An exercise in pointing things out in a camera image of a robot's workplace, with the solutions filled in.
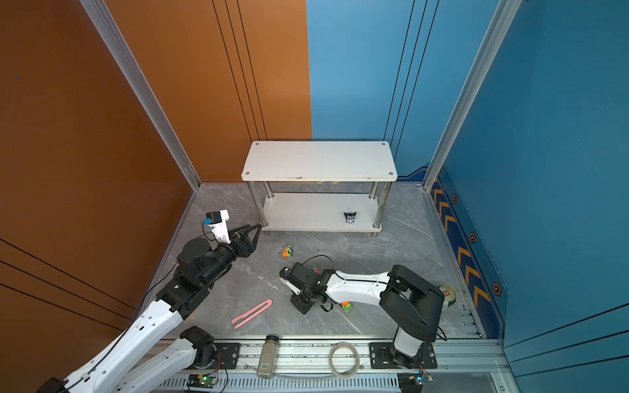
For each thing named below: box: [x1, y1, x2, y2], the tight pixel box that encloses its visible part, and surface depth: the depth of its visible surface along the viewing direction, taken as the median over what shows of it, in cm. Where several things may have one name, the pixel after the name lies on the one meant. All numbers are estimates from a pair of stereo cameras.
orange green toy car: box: [281, 243, 295, 258], surface depth 96 cm
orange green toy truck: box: [341, 301, 353, 314], surface depth 82 cm
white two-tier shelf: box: [240, 140, 398, 238], surface depth 88 cm
